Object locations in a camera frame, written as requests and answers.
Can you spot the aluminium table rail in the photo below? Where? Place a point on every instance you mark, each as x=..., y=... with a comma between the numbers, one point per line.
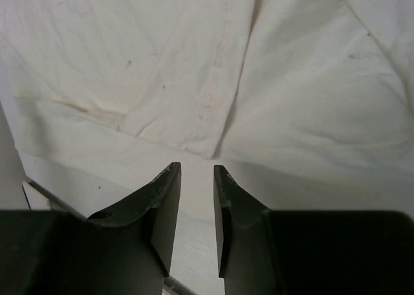
x=40, y=199

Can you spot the white t shirt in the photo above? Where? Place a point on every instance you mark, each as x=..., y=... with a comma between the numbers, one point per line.
x=319, y=89

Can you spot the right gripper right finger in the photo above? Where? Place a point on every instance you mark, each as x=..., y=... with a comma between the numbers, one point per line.
x=241, y=219

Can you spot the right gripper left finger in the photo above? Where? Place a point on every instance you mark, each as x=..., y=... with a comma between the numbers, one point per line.
x=155, y=206

